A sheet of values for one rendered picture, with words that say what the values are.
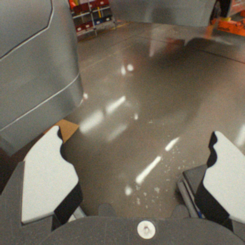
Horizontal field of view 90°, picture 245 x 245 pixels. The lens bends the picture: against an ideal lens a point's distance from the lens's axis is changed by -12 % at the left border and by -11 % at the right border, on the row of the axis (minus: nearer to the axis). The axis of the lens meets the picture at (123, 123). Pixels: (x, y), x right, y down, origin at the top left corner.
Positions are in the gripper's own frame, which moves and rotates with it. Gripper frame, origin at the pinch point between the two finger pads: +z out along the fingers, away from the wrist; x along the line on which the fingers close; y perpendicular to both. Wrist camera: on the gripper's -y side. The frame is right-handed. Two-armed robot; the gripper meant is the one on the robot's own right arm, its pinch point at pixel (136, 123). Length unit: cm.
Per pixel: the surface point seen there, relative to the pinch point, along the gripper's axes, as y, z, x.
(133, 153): 87, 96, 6
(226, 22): -64, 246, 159
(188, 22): -44, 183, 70
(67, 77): 6, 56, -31
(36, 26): -16, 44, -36
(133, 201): 103, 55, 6
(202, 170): 61, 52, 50
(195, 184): 65, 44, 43
